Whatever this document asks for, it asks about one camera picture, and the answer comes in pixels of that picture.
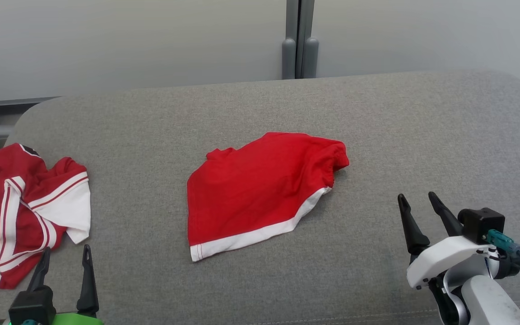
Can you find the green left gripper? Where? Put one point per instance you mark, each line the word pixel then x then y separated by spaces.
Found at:
pixel 79 319

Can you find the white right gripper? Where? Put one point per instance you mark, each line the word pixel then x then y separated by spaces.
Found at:
pixel 449 255

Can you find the red shorts white hem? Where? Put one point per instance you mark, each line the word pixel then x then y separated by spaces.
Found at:
pixel 251 189

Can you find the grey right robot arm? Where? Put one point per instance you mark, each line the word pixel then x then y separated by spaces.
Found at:
pixel 490 302

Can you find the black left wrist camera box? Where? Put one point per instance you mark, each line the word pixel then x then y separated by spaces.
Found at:
pixel 32 307

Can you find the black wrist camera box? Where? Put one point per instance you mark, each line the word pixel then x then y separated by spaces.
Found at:
pixel 481 223
pixel 32 307

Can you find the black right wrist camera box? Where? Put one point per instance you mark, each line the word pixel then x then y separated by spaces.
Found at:
pixel 481 223

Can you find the grey partition base rail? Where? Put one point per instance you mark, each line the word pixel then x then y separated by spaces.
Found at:
pixel 25 100

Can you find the grey partition post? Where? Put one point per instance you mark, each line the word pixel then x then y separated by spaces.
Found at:
pixel 309 58
pixel 289 58

